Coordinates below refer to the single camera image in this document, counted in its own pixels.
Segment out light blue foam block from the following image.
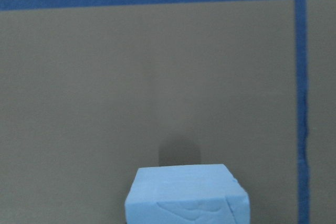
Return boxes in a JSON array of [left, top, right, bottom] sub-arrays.
[[124, 164, 250, 223]]

